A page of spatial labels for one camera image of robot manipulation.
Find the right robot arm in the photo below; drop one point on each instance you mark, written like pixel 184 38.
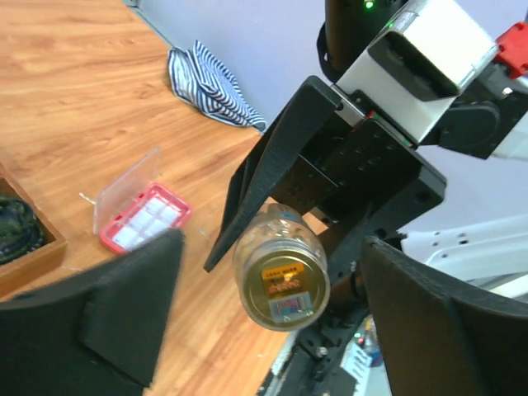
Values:
pixel 475 124

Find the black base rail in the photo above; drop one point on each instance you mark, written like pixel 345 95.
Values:
pixel 326 359

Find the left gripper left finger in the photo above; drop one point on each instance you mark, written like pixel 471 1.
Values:
pixel 95 333

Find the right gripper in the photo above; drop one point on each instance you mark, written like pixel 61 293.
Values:
pixel 361 180

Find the pink pill organizer box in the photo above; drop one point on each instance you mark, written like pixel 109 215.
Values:
pixel 135 207

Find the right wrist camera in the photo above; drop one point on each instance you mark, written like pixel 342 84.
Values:
pixel 420 62

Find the striped cloth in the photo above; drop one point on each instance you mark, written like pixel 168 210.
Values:
pixel 200 79

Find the wooden compartment tray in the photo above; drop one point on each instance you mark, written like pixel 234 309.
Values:
pixel 31 246

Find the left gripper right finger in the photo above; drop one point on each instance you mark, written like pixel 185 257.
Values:
pixel 439 335

